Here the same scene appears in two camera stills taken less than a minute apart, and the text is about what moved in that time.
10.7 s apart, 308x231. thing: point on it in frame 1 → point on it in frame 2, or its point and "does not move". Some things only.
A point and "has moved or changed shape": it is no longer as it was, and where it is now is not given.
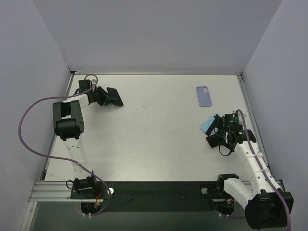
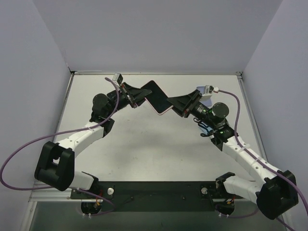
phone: (214, 140) has moved or changed shape
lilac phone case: (204, 96) does not move
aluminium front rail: (52, 191) does not move
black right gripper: (217, 130) → (190, 103)
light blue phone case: (206, 125) does not move
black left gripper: (105, 96) → (128, 95)
